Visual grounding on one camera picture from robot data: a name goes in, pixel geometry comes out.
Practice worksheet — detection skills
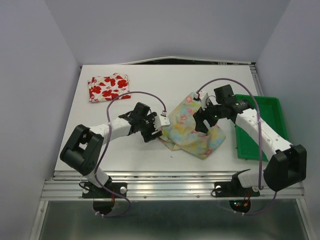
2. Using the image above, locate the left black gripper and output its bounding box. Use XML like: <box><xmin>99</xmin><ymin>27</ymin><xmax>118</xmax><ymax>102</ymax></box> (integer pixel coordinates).
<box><xmin>139</xmin><ymin>112</ymin><xmax>162</xmax><ymax>143</ymax></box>

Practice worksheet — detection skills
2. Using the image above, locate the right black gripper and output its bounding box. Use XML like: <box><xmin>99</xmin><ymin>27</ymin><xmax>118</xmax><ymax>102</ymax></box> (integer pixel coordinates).
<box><xmin>192</xmin><ymin>97</ymin><xmax>225</xmax><ymax>134</ymax></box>

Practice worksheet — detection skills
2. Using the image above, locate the pastel floral skirt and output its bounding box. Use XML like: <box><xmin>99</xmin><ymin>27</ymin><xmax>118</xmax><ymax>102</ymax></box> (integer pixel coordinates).
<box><xmin>159</xmin><ymin>92</ymin><xmax>226</xmax><ymax>160</ymax></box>

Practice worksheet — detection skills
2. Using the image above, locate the red poppy print skirt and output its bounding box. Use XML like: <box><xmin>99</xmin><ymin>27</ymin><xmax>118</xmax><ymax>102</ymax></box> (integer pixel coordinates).
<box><xmin>87</xmin><ymin>73</ymin><xmax>130</xmax><ymax>103</ymax></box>

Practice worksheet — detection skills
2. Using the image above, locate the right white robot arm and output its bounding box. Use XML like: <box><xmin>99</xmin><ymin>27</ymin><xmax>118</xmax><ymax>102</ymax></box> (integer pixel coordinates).
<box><xmin>193</xmin><ymin>84</ymin><xmax>307</xmax><ymax>195</ymax></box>

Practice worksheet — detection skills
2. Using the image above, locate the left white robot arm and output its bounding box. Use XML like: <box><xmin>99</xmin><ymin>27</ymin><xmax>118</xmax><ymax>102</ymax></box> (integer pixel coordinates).
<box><xmin>60</xmin><ymin>102</ymin><xmax>170</xmax><ymax>197</ymax></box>

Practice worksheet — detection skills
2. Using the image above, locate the green plastic tray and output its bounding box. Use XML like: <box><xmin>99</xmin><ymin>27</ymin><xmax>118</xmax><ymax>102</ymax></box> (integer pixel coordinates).
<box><xmin>235</xmin><ymin>94</ymin><xmax>293</xmax><ymax>161</ymax></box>

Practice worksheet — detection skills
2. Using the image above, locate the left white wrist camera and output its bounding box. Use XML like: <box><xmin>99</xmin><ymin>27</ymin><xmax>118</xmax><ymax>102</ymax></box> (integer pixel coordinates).
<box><xmin>153</xmin><ymin>115</ymin><xmax>170</xmax><ymax>131</ymax></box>

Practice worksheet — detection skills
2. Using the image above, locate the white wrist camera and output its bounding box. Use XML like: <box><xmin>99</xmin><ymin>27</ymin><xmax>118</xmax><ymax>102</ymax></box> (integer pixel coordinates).
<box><xmin>194</xmin><ymin>90</ymin><xmax>211</xmax><ymax>110</ymax></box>
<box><xmin>153</xmin><ymin>115</ymin><xmax>170</xmax><ymax>131</ymax></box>

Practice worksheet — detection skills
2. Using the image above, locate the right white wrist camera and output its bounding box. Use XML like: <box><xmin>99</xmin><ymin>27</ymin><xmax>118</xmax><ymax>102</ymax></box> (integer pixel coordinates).
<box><xmin>194</xmin><ymin>90</ymin><xmax>211</xmax><ymax>110</ymax></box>

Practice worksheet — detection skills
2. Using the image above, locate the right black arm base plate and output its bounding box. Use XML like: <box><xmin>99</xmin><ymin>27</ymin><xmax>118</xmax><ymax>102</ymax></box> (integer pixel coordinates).
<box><xmin>211</xmin><ymin>180</ymin><xmax>260</xmax><ymax>198</ymax></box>

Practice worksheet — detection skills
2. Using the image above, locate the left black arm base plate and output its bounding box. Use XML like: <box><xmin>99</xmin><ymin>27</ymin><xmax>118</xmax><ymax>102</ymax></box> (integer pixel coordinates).
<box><xmin>79</xmin><ymin>181</ymin><xmax>128</xmax><ymax>199</ymax></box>

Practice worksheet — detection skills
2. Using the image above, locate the aluminium rail frame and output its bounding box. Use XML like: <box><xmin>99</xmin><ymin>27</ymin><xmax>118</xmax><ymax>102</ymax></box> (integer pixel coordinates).
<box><xmin>39</xmin><ymin>170</ymin><xmax>308</xmax><ymax>201</ymax></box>

